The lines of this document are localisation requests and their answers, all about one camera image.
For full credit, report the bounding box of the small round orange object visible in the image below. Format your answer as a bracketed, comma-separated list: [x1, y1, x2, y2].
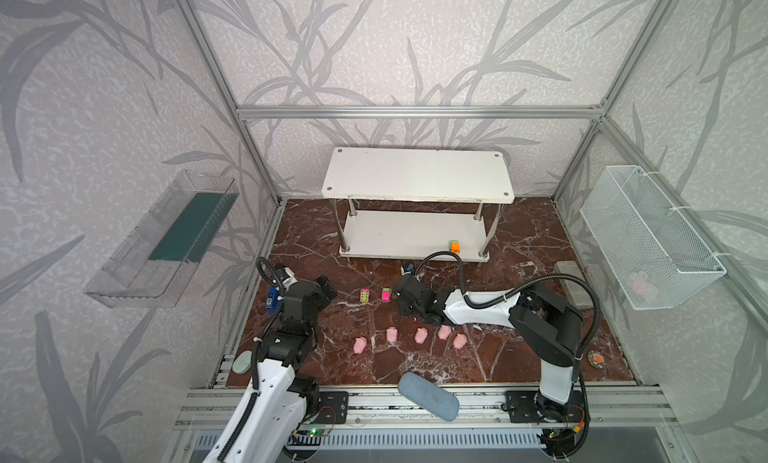
[587, 350, 606, 369]

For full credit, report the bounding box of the white two-tier shelf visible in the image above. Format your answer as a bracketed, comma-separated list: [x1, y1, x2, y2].
[322, 148, 515, 263]

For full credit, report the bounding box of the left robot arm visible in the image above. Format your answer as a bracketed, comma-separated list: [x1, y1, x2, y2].
[205, 276, 337, 462]

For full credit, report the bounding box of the grey sponge block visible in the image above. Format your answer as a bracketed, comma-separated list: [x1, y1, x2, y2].
[555, 260, 594, 310]

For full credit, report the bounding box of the grey blue oval pad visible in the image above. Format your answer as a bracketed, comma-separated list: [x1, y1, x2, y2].
[398, 373, 460, 422]

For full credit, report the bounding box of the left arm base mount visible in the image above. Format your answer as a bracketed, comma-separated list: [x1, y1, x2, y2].
[303, 391, 350, 425]

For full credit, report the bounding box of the pink toy in basket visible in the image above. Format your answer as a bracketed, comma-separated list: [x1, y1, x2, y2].
[628, 271, 658, 301]

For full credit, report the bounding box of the pale green round disc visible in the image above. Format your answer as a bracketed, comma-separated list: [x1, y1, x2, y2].
[231, 350, 252, 375]

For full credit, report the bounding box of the white wire mesh basket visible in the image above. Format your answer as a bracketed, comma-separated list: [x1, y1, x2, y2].
[580, 165, 727, 311]

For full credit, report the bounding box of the pink toy pig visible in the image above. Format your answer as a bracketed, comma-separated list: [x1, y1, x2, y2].
[386, 326, 399, 345]
[353, 337, 368, 354]
[437, 325, 452, 341]
[453, 334, 468, 350]
[414, 327, 429, 345]

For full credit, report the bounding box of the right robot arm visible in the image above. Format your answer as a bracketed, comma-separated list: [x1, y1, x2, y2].
[393, 273, 602, 408]

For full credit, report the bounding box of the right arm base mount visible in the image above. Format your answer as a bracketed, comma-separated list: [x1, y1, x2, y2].
[502, 390, 584, 425]

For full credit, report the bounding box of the clear plastic wall bin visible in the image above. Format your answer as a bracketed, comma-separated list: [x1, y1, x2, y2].
[84, 170, 239, 309]

